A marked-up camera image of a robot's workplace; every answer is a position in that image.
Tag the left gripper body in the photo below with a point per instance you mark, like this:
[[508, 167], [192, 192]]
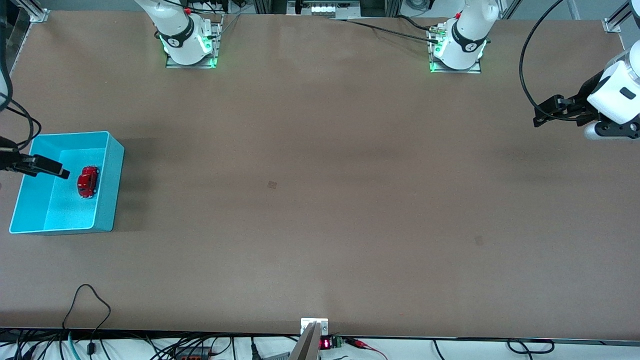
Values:
[[583, 101]]

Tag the red beetle toy car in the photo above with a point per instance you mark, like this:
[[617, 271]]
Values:
[[88, 182]]

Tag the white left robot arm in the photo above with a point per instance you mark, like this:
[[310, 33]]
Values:
[[467, 35]]

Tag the blue plastic box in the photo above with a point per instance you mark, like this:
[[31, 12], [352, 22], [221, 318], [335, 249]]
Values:
[[65, 210]]

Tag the black power strip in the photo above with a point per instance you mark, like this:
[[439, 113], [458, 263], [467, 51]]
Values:
[[192, 354]]

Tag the white lit device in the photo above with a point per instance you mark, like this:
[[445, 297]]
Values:
[[330, 9]]

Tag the grey metal bar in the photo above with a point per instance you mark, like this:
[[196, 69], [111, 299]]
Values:
[[307, 347]]

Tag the green terminal block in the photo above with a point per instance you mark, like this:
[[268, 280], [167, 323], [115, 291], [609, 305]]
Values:
[[337, 342]]

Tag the red digit display module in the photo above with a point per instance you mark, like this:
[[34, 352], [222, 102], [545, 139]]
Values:
[[325, 344]]

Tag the aluminium frame profile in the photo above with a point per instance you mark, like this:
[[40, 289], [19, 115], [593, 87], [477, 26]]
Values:
[[616, 20], [39, 14]]

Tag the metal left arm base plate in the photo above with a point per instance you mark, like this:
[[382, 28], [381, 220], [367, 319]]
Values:
[[471, 70]]

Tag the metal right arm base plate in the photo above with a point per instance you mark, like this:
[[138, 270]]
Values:
[[216, 42]]

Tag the white mounting bracket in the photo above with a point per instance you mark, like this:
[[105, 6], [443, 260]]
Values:
[[306, 322]]

